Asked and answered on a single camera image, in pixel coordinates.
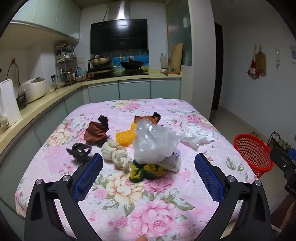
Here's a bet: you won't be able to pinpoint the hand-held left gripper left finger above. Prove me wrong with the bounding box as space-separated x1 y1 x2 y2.
24 153 103 241

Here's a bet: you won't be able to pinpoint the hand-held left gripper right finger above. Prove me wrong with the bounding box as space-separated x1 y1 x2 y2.
195 153 271 241

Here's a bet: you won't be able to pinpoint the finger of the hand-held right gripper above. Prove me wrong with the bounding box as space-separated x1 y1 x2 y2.
270 146 290 173

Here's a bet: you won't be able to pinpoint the red plastic basket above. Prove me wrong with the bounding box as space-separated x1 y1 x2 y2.
233 134 275 179

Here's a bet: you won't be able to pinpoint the white paper packet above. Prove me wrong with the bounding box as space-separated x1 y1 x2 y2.
159 149 181 173

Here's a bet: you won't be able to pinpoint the large brown plastic bag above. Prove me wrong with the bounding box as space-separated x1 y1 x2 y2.
84 115 110 147

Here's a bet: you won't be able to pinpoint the yellow foam fruit net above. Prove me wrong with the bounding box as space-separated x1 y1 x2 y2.
116 122 138 147

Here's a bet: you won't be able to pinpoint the clear plastic bag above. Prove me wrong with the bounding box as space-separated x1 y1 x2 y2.
133 119 185 164

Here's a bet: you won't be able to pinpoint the person's right hand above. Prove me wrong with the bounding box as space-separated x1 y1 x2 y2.
283 193 296 232

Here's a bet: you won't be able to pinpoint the shoe rack with shoes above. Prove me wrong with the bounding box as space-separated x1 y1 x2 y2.
250 130 292 151

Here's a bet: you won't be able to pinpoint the shiny black plastic bag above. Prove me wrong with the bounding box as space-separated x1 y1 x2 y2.
66 142 92 165

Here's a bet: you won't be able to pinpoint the white knotted cloth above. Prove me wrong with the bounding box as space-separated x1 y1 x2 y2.
101 141 130 172

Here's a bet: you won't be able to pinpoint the white plastic bag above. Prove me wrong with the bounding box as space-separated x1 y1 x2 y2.
180 124 215 150

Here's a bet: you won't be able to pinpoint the yellow green knitted cloth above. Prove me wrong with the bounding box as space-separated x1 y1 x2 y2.
129 161 165 183

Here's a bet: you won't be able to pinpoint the pink floral blanket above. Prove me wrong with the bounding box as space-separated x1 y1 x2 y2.
15 99 257 241

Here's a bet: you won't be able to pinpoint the small brown plastic bag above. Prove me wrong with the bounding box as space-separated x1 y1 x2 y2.
134 112 162 126

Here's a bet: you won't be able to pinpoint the beige kitchen countertop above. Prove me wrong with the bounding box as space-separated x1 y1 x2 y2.
0 70 183 156

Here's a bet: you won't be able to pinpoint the brown hanging paper bag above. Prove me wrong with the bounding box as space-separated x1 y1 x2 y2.
255 47 267 77

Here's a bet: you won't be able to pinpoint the pale green base cabinets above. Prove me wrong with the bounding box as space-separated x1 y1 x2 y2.
0 79 181 232

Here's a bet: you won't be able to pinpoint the small black appliance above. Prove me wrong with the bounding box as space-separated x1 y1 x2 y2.
16 92 27 111

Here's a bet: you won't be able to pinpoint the white rice cooker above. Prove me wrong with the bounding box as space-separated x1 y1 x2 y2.
20 77 47 103

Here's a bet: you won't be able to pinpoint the black stove stand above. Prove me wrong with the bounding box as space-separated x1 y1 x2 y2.
87 66 114 80

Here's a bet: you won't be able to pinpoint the white electric kettle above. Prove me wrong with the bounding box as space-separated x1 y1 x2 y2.
0 79 22 127

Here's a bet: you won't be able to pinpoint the black gas hob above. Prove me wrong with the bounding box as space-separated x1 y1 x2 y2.
113 68 149 76

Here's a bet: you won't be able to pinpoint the metal spice rack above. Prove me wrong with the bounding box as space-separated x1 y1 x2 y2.
55 44 78 85

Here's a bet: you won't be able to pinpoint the golden cooking pot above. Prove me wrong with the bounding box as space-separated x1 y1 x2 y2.
89 55 113 67

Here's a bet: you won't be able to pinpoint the black wok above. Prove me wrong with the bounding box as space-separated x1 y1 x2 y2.
120 58 145 70

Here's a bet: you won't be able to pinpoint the wooden cutting board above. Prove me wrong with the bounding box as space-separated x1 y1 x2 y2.
170 43 184 72

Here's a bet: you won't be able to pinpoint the black range hood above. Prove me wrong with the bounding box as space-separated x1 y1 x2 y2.
90 19 148 54

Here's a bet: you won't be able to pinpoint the steel hood chimney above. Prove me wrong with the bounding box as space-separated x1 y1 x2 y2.
107 0 130 21

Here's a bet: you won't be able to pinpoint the black power cord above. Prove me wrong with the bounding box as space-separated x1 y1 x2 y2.
6 59 21 93

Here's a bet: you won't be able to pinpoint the pale green wall cabinets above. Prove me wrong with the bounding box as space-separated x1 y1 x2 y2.
10 0 81 44

